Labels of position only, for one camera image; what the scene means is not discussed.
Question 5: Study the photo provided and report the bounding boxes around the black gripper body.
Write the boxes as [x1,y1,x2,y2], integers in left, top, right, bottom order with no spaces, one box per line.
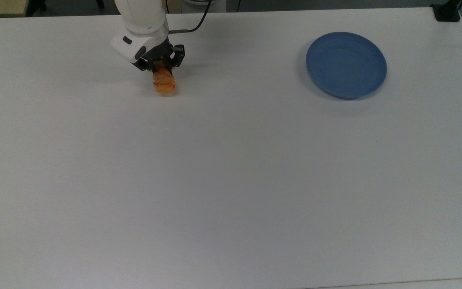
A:
[132,39,185,72]

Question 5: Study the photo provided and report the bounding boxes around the golden brown bread roll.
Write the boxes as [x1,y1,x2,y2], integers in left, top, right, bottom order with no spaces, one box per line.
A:
[152,62,177,96]

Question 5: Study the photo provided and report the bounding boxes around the blue round plate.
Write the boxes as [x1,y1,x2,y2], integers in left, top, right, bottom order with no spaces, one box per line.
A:
[306,32,387,100]

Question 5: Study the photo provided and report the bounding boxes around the black table clamp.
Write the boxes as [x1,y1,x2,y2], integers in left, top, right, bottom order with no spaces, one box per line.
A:
[431,0,462,22]

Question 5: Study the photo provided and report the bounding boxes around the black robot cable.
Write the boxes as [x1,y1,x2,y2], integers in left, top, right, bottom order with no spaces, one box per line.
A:
[165,0,212,33]

